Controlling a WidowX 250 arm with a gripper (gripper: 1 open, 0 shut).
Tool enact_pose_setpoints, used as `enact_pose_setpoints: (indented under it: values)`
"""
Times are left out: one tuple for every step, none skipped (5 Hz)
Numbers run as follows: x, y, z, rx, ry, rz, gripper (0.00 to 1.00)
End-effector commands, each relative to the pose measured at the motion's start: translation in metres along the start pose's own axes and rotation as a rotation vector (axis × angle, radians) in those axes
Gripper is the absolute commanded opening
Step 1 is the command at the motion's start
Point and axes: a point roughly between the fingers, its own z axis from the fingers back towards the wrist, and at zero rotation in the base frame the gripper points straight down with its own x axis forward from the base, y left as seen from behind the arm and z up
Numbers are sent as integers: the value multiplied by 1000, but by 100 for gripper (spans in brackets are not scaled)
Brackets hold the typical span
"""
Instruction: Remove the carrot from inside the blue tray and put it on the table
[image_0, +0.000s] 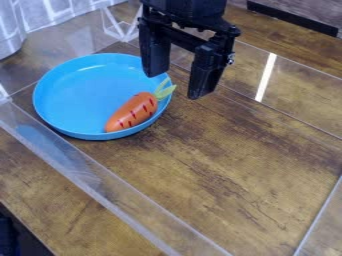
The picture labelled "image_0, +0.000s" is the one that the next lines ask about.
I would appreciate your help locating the black bar at back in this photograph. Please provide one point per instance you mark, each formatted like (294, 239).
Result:
(293, 18)

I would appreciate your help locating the clear acrylic front barrier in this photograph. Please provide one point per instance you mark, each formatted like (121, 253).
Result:
(159, 226)

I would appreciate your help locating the clear acrylic corner bracket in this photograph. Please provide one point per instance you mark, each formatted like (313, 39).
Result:
(121, 30)

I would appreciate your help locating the orange toy carrot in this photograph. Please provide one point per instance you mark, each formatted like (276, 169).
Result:
(139, 108)

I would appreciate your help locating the blue round tray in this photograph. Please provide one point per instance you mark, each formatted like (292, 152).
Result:
(82, 92)

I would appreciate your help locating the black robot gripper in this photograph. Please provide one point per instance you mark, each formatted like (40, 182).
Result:
(193, 25)

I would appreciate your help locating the grey patterned curtain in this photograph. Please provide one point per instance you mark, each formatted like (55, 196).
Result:
(26, 16)

